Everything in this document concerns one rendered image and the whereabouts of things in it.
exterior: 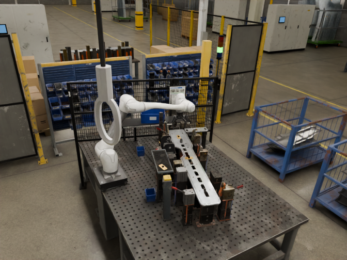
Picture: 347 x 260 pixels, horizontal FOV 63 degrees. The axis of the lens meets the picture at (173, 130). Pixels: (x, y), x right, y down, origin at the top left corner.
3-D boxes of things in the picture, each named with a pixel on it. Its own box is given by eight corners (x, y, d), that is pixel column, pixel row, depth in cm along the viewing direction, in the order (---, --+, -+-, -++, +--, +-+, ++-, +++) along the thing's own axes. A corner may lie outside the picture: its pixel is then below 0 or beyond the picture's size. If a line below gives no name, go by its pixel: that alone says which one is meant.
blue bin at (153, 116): (164, 123, 361) (164, 114, 355) (141, 123, 358) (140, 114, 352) (163, 117, 375) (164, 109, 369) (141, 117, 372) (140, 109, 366)
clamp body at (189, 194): (194, 226, 251) (196, 194, 235) (182, 227, 249) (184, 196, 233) (191, 218, 260) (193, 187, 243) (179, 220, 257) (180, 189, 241)
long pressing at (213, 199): (224, 203, 237) (225, 201, 236) (199, 207, 232) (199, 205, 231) (184, 129, 356) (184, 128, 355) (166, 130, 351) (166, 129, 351)
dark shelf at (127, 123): (191, 124, 369) (191, 122, 367) (121, 128, 350) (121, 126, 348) (187, 116, 388) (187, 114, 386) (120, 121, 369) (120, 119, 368)
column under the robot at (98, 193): (106, 240, 320) (101, 195, 290) (99, 222, 343) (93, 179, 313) (131, 231, 333) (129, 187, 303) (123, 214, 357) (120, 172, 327)
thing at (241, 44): (217, 124, 600) (228, 25, 508) (213, 121, 611) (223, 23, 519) (253, 115, 645) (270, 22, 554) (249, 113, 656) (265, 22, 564)
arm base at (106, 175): (105, 182, 288) (105, 177, 285) (99, 169, 304) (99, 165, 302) (122, 177, 296) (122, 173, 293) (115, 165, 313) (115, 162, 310)
